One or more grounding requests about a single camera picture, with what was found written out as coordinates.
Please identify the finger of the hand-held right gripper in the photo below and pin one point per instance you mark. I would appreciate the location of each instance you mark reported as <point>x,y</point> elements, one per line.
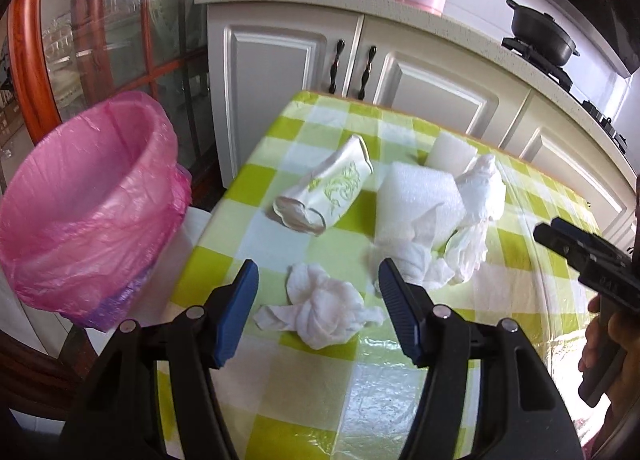
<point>550,239</point>
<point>575,232</point>

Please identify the small white tissue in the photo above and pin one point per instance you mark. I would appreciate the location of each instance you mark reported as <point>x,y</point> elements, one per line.
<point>325,310</point>
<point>415,260</point>

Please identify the black range hood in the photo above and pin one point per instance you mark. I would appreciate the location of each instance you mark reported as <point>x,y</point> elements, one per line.
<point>600,0</point>

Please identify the large white tissue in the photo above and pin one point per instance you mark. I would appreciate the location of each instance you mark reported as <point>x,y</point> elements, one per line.
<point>480,200</point>

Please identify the person's right hand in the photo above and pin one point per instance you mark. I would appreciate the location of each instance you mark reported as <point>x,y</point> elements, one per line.
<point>592,350</point>

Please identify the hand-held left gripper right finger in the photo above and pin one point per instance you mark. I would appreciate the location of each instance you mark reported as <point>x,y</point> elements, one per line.
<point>400,312</point>

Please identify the white cabinet door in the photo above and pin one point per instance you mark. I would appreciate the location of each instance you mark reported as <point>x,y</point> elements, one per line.
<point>275,90</point>
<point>565,160</point>
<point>440,90</point>

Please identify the green checkered tablecloth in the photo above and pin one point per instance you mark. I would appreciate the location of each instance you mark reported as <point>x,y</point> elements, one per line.
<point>310,390</point>

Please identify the speckled kitchen countertop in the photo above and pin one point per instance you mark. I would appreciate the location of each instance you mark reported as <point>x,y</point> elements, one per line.
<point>350,2</point>

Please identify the green printed paper cup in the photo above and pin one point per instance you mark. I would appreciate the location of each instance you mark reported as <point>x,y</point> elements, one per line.
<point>330,185</point>

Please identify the black cooking pot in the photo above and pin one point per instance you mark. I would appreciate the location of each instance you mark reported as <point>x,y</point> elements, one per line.
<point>545,35</point>

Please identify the pink bagged trash bin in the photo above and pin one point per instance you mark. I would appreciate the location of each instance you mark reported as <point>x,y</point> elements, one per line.
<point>90,200</point>

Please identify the wooden glass display cabinet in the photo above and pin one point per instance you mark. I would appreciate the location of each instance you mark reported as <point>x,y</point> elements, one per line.
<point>25,65</point>

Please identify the white foam block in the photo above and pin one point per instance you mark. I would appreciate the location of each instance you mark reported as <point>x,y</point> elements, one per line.
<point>415,190</point>
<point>450,152</point>

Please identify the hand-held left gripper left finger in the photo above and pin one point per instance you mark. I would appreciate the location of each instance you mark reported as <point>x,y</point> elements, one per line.
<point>235,312</point>

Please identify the black gas stove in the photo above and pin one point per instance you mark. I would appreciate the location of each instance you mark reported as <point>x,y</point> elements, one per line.
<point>550,71</point>

